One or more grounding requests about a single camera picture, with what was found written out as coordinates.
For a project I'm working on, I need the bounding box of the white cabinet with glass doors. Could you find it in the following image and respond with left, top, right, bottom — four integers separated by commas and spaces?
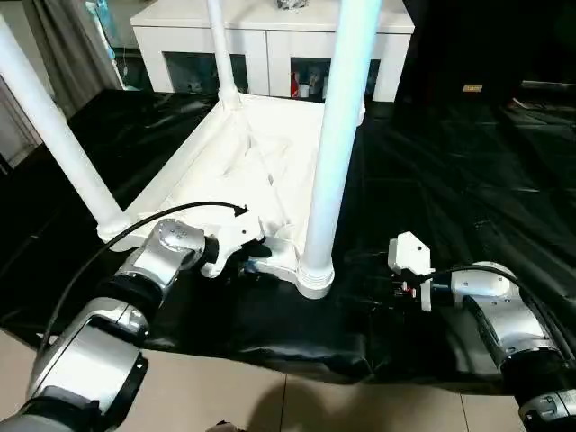
130, 0, 416, 103

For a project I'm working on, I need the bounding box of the white plastic table top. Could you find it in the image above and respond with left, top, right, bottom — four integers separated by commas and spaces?
97, 90, 368, 301

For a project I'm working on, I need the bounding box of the white plastic table leg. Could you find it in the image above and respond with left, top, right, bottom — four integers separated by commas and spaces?
0, 13, 132, 242
296, 0, 384, 301
205, 0, 243, 112

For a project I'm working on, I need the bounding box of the light blue plastic item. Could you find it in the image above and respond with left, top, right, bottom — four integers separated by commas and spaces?
85, 0, 124, 66

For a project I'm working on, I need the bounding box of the grey curtain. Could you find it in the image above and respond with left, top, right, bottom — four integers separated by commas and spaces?
22, 0, 120, 118

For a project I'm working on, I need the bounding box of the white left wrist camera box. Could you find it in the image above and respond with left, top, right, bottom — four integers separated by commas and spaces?
202, 216, 267, 278

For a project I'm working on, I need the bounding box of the black mat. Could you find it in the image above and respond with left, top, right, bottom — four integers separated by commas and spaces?
0, 85, 576, 397

